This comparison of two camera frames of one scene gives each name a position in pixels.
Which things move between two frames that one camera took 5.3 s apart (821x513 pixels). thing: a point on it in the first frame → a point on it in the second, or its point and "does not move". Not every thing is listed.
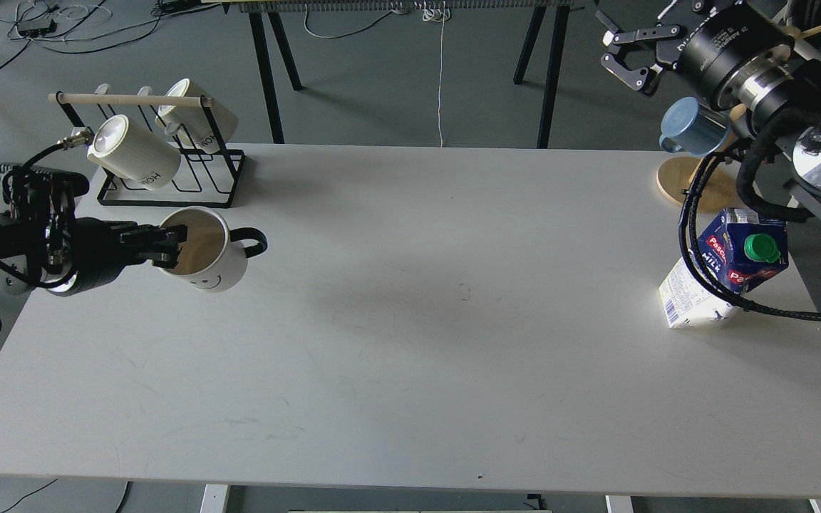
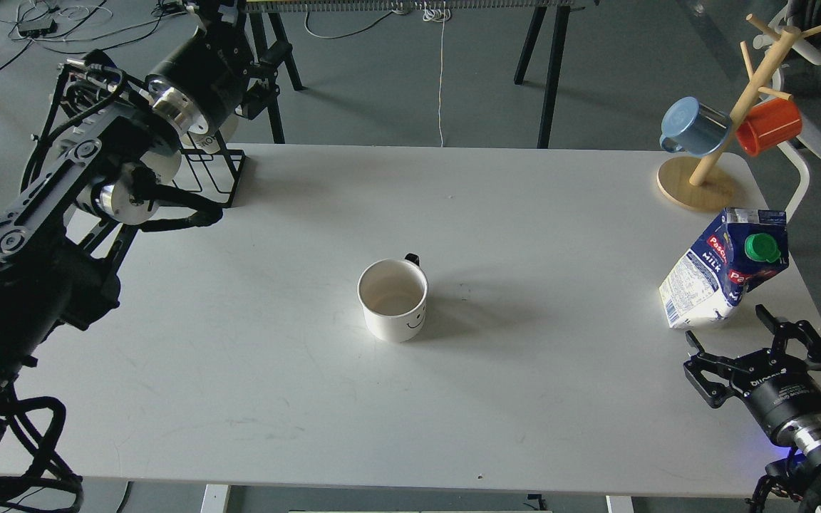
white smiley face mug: [213, 258] → [393, 293]
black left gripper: [98, 253] → [204, 78]
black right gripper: [741, 59] → [792, 406]
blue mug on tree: [691, 127] does not move
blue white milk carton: [743, 248] does not move
